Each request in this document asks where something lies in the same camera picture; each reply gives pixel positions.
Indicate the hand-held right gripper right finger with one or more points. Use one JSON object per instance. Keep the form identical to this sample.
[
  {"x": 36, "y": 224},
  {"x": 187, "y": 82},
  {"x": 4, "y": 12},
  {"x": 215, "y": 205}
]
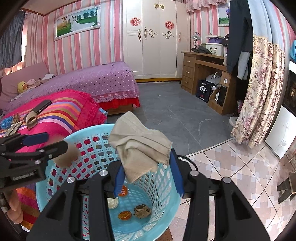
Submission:
[{"x": 178, "y": 178}]

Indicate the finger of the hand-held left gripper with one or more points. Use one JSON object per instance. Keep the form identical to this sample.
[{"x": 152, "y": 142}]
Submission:
[
  {"x": 53, "y": 149},
  {"x": 37, "y": 138}
]

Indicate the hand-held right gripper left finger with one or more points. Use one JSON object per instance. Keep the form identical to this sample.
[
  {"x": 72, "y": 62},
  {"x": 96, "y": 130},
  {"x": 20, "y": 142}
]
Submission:
[{"x": 119, "y": 183}]

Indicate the orange round lid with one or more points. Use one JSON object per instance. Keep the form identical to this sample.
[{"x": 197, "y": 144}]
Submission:
[{"x": 123, "y": 191}]

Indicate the cardboard tube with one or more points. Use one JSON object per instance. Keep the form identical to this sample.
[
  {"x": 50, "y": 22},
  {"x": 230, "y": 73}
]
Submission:
[{"x": 31, "y": 120}]

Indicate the white round lid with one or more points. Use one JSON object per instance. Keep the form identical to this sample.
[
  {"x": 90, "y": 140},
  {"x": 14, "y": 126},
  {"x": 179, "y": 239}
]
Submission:
[{"x": 113, "y": 203}]

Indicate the printed paper packet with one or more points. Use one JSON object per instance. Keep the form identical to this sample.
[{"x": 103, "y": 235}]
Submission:
[{"x": 12, "y": 129}]

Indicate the small brown paper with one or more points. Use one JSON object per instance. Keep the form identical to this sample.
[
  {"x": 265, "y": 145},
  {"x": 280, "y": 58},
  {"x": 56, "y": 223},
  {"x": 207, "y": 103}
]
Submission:
[{"x": 16, "y": 117}]

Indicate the orange peel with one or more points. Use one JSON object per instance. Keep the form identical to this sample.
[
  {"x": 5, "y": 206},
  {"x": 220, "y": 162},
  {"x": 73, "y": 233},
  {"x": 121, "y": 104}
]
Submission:
[{"x": 124, "y": 215}]

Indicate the blue plastic shoe covers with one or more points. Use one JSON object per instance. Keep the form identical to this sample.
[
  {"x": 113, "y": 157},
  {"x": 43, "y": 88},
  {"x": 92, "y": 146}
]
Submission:
[{"x": 5, "y": 124}]

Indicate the large brown paper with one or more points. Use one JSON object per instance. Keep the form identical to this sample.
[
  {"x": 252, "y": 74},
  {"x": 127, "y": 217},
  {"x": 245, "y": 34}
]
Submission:
[{"x": 142, "y": 211}]

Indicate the light blue plastic basket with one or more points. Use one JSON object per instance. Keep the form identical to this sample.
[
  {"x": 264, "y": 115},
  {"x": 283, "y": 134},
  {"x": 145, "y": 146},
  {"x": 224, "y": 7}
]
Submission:
[{"x": 92, "y": 139}]

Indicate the beige cloth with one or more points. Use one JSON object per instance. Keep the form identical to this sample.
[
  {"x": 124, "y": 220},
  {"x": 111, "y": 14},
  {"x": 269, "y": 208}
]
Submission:
[{"x": 136, "y": 141}]

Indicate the person's left hand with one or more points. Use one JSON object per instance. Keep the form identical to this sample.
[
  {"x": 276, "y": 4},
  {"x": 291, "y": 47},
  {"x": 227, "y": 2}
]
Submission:
[{"x": 13, "y": 206}]

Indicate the striped pink blanket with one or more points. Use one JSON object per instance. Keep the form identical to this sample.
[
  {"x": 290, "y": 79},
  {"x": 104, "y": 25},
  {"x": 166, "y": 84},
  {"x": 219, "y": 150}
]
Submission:
[{"x": 69, "y": 109}]

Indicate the yellow duck plush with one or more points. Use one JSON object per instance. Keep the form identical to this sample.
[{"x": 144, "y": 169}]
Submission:
[{"x": 22, "y": 87}]

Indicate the pink clothes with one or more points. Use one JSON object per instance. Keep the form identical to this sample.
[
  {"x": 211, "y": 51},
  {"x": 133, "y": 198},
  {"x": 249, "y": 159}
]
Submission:
[{"x": 31, "y": 82}]

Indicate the white cloth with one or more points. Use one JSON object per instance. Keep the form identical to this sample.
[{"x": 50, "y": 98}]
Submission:
[{"x": 48, "y": 76}]

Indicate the bed with purple dotted cover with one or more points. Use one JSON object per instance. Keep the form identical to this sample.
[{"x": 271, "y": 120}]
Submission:
[{"x": 92, "y": 81}]

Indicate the white round floor base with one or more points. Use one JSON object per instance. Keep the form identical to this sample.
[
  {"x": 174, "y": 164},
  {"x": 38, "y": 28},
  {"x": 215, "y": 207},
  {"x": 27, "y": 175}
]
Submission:
[{"x": 233, "y": 121}]

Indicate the black gift bag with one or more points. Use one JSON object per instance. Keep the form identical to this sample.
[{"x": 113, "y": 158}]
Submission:
[{"x": 204, "y": 91}]

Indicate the black box with label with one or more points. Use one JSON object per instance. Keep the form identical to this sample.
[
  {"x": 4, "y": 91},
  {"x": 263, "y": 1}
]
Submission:
[{"x": 222, "y": 96}]

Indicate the dark grey curtain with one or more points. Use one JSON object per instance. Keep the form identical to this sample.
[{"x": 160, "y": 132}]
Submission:
[{"x": 11, "y": 39}]

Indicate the white round appliance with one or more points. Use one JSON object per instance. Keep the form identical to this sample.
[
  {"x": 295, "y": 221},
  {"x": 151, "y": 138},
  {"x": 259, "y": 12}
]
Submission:
[{"x": 212, "y": 78}]

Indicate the dark wooden stool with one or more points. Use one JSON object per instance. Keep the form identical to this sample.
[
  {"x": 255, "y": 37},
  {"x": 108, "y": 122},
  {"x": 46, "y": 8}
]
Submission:
[{"x": 286, "y": 190}]

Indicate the wooden desk with drawers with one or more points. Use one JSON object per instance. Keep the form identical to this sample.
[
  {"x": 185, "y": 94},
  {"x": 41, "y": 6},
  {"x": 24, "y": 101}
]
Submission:
[{"x": 189, "y": 69}]

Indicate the white flower print board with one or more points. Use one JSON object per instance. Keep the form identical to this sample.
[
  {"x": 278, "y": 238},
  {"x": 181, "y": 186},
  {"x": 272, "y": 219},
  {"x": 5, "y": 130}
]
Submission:
[{"x": 281, "y": 132}]

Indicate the floral door curtain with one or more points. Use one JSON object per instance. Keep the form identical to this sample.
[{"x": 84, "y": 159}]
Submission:
[{"x": 261, "y": 92}]

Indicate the framed wedding picture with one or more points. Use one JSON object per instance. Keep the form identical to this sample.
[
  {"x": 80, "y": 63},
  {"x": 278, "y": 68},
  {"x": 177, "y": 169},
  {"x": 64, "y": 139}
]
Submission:
[{"x": 76, "y": 22}]

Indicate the white wardrobe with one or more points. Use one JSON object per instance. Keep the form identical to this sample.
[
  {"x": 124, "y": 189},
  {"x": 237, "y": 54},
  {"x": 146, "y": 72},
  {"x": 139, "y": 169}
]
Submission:
[{"x": 157, "y": 51}]

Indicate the dark clothes on desk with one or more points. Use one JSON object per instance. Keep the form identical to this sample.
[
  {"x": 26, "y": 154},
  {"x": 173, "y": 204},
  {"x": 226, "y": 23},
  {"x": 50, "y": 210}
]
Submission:
[{"x": 201, "y": 49}]

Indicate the white storage box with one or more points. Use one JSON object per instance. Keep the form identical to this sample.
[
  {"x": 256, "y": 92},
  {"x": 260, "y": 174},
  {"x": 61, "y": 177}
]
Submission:
[{"x": 215, "y": 49}]

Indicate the desk lamp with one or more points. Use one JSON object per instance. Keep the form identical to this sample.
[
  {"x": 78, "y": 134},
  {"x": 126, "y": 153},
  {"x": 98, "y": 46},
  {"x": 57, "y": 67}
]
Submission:
[{"x": 196, "y": 38}]

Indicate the purple box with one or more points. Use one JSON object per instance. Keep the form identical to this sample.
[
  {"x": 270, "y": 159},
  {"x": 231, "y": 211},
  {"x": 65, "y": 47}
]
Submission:
[{"x": 216, "y": 39}]

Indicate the black cap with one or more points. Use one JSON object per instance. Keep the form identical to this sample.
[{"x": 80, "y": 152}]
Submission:
[{"x": 226, "y": 39}]

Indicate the hanging dark jacket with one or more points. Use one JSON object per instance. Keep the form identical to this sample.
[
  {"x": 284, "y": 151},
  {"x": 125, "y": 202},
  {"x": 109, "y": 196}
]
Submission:
[{"x": 239, "y": 34}]

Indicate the small framed photo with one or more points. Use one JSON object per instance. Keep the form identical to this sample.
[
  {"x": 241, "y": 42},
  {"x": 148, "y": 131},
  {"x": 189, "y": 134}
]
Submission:
[{"x": 223, "y": 16}]

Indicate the pink valance curtain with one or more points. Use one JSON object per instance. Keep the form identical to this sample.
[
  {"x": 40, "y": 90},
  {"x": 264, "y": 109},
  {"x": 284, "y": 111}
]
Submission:
[{"x": 203, "y": 4}]

